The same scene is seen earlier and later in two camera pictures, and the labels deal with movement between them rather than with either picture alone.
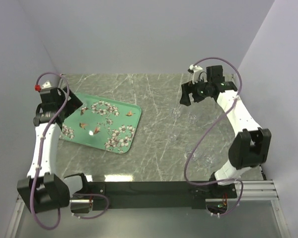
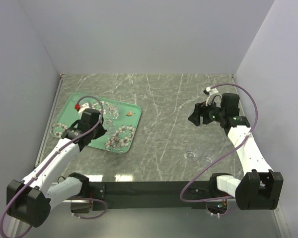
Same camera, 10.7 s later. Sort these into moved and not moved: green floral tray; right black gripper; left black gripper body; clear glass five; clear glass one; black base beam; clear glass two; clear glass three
Moved: clear glass one; left black gripper body; clear glass three; right black gripper; clear glass two
Not moved: green floral tray; black base beam; clear glass five
